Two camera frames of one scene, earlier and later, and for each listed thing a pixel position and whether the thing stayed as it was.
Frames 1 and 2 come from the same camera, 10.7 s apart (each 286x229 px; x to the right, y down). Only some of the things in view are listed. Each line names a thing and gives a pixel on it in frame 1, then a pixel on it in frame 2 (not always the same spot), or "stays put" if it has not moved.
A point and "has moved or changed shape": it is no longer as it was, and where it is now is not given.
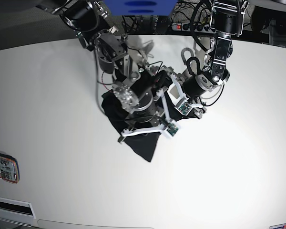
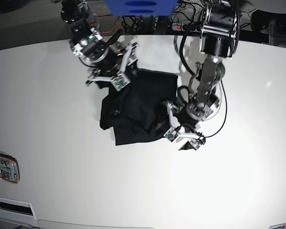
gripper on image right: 195,86 -> 163,125
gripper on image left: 146,115 -> 110,59
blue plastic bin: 140,7 stays put
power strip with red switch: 188,27 stays put
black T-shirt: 144,144 has moved or changed shape
